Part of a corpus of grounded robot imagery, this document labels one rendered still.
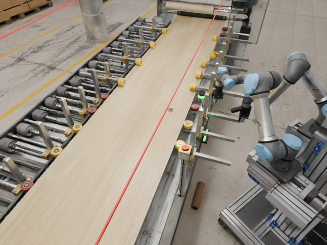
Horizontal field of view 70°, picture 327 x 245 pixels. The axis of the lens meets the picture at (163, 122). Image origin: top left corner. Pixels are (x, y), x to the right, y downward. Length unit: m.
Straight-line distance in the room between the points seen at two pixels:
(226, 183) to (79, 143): 1.66
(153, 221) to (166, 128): 0.74
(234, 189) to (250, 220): 0.49
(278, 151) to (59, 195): 1.41
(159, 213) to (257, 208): 1.02
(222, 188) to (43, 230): 1.83
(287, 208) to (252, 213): 0.81
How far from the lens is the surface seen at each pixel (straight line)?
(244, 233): 2.36
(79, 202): 1.69
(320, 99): 2.07
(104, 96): 2.42
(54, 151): 2.01
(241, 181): 2.89
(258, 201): 2.55
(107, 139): 1.97
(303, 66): 1.83
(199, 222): 2.55
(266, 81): 1.53
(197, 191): 2.61
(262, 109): 1.51
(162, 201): 1.92
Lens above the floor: 2.31
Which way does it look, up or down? 43 degrees down
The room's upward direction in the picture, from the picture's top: straight up
